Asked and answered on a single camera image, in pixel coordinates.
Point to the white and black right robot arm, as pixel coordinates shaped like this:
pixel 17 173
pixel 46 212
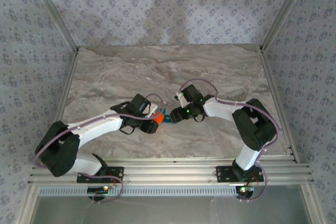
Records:
pixel 220 107

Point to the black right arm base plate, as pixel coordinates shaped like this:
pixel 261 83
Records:
pixel 223 174

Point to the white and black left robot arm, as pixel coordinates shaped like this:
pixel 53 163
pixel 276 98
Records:
pixel 99 127

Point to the grey metal sheet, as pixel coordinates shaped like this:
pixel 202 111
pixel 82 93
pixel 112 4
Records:
pixel 170 211

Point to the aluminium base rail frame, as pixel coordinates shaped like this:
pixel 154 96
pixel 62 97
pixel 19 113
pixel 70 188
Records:
pixel 170 172

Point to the aluminium table side rail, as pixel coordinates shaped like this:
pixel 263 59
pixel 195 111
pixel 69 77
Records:
pixel 278 90
pixel 61 98

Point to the teal pill organizer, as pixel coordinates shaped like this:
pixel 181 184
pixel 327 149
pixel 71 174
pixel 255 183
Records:
pixel 167 119

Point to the orange pill bottle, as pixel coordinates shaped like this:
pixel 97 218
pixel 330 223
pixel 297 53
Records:
pixel 158 118

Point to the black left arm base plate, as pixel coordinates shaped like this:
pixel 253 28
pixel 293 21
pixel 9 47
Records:
pixel 116 174

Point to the aluminium corner post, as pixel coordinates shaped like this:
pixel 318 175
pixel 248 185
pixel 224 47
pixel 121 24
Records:
pixel 52 11
pixel 286 11

